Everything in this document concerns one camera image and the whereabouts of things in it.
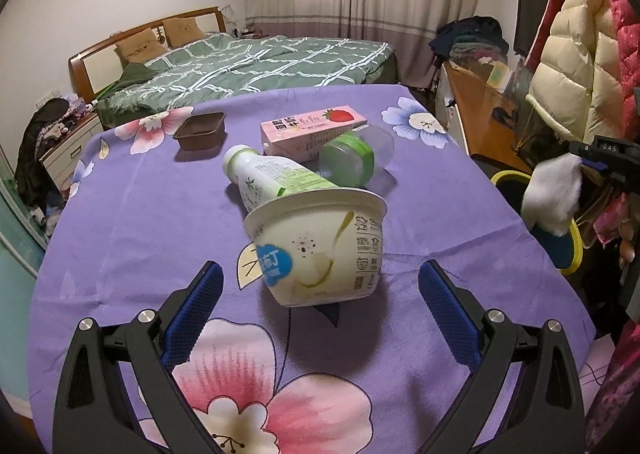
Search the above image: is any cream puffer jacket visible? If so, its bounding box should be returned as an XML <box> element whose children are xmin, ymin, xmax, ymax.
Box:
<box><xmin>526</xmin><ymin>0</ymin><xmax>624</xmax><ymax>144</ymax></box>

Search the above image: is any brown pillow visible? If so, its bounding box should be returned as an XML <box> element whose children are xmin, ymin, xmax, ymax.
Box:
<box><xmin>163</xmin><ymin>18</ymin><xmax>206</xmax><ymax>49</ymax></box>
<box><xmin>115</xmin><ymin>28</ymin><xmax>168</xmax><ymax>65</ymax></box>

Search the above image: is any white paper dessert cup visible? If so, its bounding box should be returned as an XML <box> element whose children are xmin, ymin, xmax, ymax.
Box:
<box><xmin>244</xmin><ymin>188</ymin><xmax>387</xmax><ymax>308</ymax></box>

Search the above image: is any green lidded clear jar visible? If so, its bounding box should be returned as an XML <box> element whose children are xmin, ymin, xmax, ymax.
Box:
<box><xmin>318</xmin><ymin>125</ymin><xmax>395</xmax><ymax>188</ymax></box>

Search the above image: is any pink floral garment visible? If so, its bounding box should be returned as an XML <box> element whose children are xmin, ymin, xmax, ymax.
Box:
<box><xmin>581</xmin><ymin>193</ymin><xmax>640</xmax><ymax>450</ymax></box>

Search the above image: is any sliding wardrobe door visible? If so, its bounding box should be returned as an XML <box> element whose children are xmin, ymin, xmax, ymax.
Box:
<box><xmin>0</xmin><ymin>156</ymin><xmax>47</xmax><ymax>418</ymax></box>

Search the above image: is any white tissue paper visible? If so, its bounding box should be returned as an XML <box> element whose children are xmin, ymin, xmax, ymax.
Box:
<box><xmin>521</xmin><ymin>154</ymin><xmax>582</xmax><ymax>236</ymax></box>

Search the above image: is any black jacket on nightstand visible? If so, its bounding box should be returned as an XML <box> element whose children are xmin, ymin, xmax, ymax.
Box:
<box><xmin>14</xmin><ymin>98</ymin><xmax>70</xmax><ymax>209</ymax></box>

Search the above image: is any white nightstand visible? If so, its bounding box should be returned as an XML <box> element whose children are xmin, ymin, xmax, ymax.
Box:
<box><xmin>40</xmin><ymin>113</ymin><xmax>103</xmax><ymax>193</ymax></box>

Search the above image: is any pink strawberry milk carton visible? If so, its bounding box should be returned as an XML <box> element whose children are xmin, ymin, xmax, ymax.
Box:
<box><xmin>260</xmin><ymin>105</ymin><xmax>368</xmax><ymax>162</ymax></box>

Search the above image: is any red dotted garment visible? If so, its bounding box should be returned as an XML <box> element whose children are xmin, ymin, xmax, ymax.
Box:
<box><xmin>610</xmin><ymin>0</ymin><xmax>639</xmax><ymax>141</ymax></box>

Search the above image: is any brown pillow left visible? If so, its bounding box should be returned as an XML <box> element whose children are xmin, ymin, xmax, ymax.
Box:
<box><xmin>115</xmin><ymin>28</ymin><xmax>168</xmax><ymax>65</ymax></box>

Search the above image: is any wooden bed headboard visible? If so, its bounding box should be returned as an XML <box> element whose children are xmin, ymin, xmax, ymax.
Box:
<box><xmin>68</xmin><ymin>6</ymin><xmax>227</xmax><ymax>103</ymax></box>

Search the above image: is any wooden sideboard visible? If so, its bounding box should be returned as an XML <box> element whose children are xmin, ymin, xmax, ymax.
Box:
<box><xmin>435</xmin><ymin>62</ymin><xmax>530</xmax><ymax>172</ymax></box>

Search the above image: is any brown plastic tray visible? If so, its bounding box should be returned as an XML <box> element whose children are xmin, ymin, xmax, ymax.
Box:
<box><xmin>172</xmin><ymin>112</ymin><xmax>226</xmax><ymax>152</ymax></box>

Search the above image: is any brown pillow right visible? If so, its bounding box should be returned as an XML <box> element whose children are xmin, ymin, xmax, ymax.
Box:
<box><xmin>163</xmin><ymin>18</ymin><xmax>206</xmax><ymax>49</ymax></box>

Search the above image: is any yellow rimmed trash bin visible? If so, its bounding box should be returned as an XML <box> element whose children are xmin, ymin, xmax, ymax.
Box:
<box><xmin>489</xmin><ymin>169</ymin><xmax>586</xmax><ymax>276</ymax></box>

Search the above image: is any pile of dark clothes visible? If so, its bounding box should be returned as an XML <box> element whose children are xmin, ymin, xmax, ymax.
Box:
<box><xmin>428</xmin><ymin>16</ymin><xmax>509</xmax><ymax>63</ymax></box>

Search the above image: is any black television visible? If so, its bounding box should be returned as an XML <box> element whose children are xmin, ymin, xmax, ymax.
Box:
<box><xmin>513</xmin><ymin>0</ymin><xmax>548</xmax><ymax>58</ymax></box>

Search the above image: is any purple floral tablecloth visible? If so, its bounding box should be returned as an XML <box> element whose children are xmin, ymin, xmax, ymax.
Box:
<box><xmin>27</xmin><ymin>84</ymin><xmax>596</xmax><ymax>453</ymax></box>

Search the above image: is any green plaid bed quilt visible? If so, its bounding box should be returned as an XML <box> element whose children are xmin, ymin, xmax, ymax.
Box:
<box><xmin>96</xmin><ymin>32</ymin><xmax>398</xmax><ymax>129</ymax></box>

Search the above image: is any green white drink bottle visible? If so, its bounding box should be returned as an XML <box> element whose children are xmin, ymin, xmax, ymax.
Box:
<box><xmin>222</xmin><ymin>144</ymin><xmax>335</xmax><ymax>211</ymax></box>

